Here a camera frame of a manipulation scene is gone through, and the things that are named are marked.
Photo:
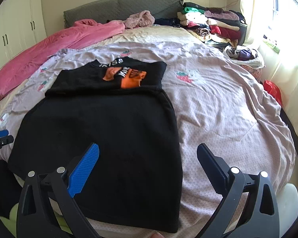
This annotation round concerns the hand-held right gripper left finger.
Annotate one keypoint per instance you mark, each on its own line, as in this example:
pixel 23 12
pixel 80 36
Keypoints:
pixel 84 171

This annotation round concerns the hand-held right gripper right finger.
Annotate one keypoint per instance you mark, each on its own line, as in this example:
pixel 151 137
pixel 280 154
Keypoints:
pixel 211 168

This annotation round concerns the black t-shirt orange print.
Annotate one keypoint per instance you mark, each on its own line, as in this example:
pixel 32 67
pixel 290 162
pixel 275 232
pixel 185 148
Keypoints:
pixel 101 129

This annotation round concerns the white plastic bag of clothes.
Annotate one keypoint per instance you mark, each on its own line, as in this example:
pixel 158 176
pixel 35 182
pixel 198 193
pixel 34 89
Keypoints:
pixel 245 54

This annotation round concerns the pile of folded clothes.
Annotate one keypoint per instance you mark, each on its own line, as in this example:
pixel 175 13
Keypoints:
pixel 213 24

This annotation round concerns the person's right hand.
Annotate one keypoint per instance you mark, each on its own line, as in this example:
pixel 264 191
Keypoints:
pixel 157 235

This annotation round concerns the lilac printed blanket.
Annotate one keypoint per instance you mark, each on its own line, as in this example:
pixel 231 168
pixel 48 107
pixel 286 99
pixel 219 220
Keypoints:
pixel 226 116

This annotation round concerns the green fleece cloth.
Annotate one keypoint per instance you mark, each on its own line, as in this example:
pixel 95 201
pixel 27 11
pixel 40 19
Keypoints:
pixel 13 214

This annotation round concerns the white round stool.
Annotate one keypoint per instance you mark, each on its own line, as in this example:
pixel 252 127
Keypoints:
pixel 291 200

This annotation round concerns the red bag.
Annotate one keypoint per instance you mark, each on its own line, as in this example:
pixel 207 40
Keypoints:
pixel 273 90

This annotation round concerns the pink quilt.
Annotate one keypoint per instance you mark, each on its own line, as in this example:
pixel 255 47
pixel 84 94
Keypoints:
pixel 52 44

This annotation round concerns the patterned red cloth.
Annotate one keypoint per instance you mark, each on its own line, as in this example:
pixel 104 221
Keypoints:
pixel 252 73

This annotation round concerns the cream wardrobe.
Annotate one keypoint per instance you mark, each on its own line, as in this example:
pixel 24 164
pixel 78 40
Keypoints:
pixel 15 29

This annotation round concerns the cream curtain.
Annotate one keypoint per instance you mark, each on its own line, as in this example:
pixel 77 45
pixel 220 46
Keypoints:
pixel 288 79

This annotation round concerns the green item on windowsill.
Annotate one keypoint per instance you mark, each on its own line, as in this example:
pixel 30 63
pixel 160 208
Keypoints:
pixel 272 45

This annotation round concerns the navy garment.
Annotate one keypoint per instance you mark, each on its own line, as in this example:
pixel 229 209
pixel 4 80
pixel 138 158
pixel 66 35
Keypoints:
pixel 167 22

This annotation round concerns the pink fluffy garment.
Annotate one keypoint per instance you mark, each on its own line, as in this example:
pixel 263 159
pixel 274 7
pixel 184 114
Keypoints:
pixel 140 19

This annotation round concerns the grey quilted headboard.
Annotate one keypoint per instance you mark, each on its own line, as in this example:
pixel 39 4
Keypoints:
pixel 101 8

